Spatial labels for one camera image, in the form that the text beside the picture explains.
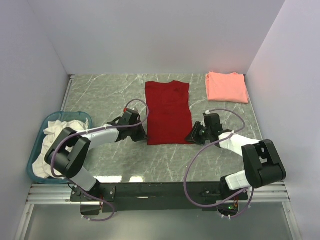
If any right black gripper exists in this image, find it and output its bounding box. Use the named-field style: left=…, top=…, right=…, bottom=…
left=184, top=121, right=212, bottom=146

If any red t shirt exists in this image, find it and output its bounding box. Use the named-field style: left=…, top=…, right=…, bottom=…
left=145, top=80, right=193, bottom=146

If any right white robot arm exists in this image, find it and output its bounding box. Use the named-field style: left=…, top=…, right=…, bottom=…
left=185, top=112, right=287, bottom=200

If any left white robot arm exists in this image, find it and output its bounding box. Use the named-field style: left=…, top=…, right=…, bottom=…
left=44, top=108, right=147, bottom=201

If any folded pink t shirt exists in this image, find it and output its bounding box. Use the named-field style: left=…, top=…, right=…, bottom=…
left=205, top=72, right=249, bottom=104

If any teal plastic basket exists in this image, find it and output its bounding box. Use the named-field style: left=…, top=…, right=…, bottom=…
left=26, top=111, right=93, bottom=185

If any white cloth in basket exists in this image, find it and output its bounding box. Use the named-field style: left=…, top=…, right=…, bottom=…
left=32, top=118, right=89, bottom=179

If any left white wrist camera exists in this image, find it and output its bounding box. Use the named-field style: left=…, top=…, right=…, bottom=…
left=123, top=107, right=139, bottom=114

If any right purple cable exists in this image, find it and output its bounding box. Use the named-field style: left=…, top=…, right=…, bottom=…
left=183, top=108, right=255, bottom=221

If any purple cable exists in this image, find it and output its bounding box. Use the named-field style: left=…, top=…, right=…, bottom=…
left=49, top=98, right=150, bottom=223
left=183, top=108, right=255, bottom=221

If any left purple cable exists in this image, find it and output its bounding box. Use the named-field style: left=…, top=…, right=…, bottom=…
left=49, top=98, right=150, bottom=223

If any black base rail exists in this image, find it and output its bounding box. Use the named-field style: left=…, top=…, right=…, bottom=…
left=69, top=181, right=250, bottom=217

